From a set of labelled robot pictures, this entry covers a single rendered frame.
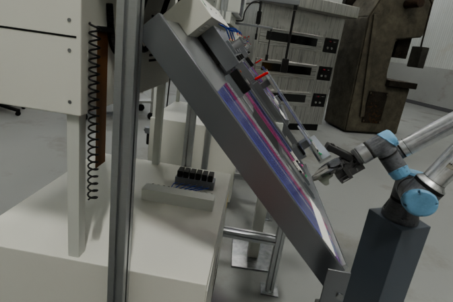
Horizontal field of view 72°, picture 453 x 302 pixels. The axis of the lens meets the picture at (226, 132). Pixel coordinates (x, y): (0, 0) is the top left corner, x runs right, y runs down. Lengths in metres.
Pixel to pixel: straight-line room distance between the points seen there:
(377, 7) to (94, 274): 5.22
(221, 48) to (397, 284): 1.31
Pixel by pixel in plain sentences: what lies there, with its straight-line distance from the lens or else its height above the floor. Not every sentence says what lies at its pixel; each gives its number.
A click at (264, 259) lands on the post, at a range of 1.98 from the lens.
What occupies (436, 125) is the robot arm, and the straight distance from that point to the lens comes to 1.50.
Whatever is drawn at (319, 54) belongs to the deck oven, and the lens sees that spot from 5.00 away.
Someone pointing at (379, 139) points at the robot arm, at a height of 0.92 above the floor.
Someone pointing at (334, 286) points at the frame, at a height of 0.72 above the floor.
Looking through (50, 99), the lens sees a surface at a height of 1.03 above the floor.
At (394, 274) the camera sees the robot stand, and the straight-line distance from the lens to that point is 1.68.
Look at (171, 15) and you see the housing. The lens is 0.85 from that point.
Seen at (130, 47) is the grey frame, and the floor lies 1.17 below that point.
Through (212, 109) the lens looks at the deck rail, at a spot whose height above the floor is 1.06.
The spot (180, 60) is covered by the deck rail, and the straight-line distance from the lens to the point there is 0.65.
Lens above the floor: 1.20
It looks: 16 degrees down
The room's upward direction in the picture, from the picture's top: 8 degrees clockwise
